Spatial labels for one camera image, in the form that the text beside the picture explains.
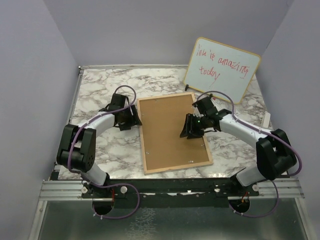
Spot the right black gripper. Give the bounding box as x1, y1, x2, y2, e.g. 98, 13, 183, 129
180, 112, 208, 139

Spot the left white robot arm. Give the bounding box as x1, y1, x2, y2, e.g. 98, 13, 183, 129
56, 93, 142, 198

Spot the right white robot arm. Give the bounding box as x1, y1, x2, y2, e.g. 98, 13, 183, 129
180, 96, 297, 196

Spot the yellow-rimmed whiteboard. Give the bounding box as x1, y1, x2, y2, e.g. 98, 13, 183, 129
183, 37, 261, 104

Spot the white whiteboard eraser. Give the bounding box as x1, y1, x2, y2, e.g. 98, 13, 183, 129
261, 111, 271, 129

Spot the brown cardboard backing board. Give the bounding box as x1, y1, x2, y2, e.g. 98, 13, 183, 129
139, 94, 211, 171

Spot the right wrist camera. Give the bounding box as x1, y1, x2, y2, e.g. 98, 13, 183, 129
193, 107, 202, 118

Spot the wooden picture frame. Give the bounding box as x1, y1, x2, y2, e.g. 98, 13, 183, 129
136, 91, 214, 175

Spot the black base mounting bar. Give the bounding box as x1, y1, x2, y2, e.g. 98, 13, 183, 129
81, 177, 259, 209

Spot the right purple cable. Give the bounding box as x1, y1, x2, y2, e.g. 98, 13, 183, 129
197, 90, 305, 218

